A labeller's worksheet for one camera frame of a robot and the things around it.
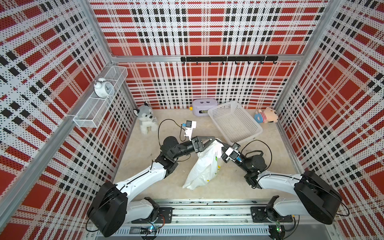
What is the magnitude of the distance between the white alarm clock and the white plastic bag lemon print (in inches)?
21.5

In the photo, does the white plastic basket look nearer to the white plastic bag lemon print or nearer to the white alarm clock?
the white plastic bag lemon print

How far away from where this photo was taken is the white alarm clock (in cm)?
70

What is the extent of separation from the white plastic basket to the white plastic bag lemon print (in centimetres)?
34

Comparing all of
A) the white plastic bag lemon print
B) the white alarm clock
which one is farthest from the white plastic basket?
the white alarm clock

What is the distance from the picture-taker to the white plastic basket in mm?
1063

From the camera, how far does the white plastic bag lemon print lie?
0.66 metres
